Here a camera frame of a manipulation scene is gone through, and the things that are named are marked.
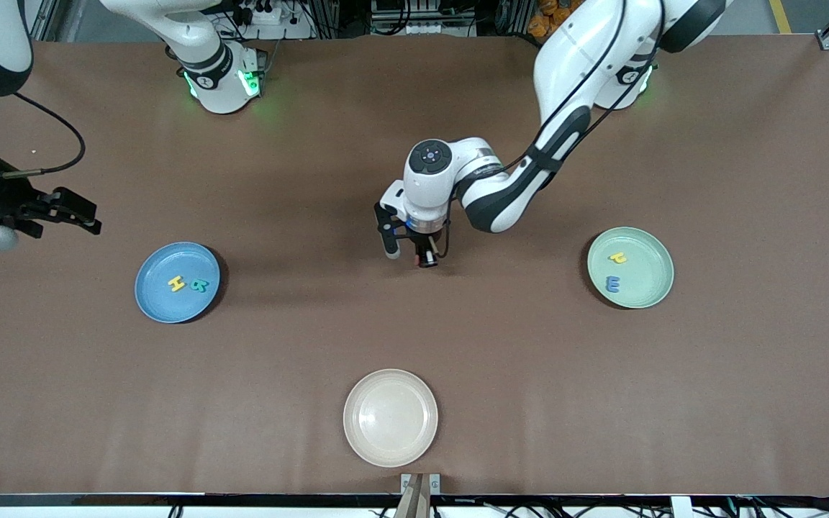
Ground green plate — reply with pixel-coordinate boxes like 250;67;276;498
586;227;675;310

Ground white power strip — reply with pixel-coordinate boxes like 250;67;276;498
231;0;307;40

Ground black cable bundle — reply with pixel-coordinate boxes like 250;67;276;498
731;482;829;518

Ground orange bags pile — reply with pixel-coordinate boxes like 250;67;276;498
528;0;570;38

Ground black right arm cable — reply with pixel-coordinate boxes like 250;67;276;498
0;92;87;178

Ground blue plate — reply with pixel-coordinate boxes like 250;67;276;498
134;241;222;324

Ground metal mounting bracket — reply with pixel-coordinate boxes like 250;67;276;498
400;473;442;497

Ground beige camera mount post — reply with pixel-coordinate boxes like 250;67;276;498
394;475;432;518

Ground cream plate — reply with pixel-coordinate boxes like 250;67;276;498
343;368;439;468

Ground black base cable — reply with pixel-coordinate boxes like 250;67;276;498
256;40;282;83

